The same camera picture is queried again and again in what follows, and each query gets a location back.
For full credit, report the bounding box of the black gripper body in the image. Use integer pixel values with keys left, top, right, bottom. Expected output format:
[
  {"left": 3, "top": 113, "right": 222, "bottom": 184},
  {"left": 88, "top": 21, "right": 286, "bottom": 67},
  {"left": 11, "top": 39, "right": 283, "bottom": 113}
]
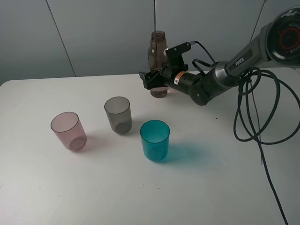
[{"left": 160, "top": 65, "right": 201, "bottom": 94}]

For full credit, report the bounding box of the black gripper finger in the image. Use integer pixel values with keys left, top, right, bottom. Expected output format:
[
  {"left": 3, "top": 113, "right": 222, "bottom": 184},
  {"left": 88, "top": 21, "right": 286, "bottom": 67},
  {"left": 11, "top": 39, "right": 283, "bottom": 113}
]
[
  {"left": 139, "top": 69, "right": 164, "bottom": 81},
  {"left": 143, "top": 75, "right": 169, "bottom": 90}
]

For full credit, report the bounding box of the brown translucent water bottle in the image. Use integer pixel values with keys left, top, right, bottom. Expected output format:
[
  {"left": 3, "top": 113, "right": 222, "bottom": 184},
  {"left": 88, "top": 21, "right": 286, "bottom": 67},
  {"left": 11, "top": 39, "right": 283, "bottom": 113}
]
[{"left": 148, "top": 30, "right": 168, "bottom": 98}]

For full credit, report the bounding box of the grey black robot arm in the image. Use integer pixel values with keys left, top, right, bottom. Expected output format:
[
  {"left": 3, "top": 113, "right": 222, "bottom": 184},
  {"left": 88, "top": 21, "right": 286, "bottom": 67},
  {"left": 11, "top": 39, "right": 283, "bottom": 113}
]
[{"left": 139, "top": 6, "right": 300, "bottom": 106}]

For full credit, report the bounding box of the grey translucent plastic cup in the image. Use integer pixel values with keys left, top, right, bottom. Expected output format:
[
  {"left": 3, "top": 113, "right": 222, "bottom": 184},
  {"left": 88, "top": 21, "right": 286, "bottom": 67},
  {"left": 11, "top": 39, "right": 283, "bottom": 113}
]
[{"left": 104, "top": 96, "right": 132, "bottom": 135}]

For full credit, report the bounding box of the teal translucent plastic cup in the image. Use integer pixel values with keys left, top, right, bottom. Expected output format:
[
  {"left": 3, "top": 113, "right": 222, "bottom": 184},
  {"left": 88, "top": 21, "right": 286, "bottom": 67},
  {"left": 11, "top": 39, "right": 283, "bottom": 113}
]
[{"left": 140, "top": 120, "right": 170, "bottom": 162}]

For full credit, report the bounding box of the pink translucent plastic cup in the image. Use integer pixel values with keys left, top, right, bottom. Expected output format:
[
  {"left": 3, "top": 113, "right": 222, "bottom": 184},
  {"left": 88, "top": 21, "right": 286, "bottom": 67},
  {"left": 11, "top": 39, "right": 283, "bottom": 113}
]
[{"left": 50, "top": 112, "right": 87, "bottom": 151}]

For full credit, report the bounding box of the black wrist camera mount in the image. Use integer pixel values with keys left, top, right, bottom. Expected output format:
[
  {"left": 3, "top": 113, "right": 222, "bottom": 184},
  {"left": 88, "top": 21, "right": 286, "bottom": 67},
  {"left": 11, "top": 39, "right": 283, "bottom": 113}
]
[{"left": 165, "top": 42, "right": 191, "bottom": 71}]

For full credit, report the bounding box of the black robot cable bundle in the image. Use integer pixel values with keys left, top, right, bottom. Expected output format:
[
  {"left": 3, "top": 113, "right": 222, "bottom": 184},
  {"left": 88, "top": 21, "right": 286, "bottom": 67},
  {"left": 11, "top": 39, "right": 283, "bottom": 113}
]
[{"left": 191, "top": 40, "right": 300, "bottom": 225}]

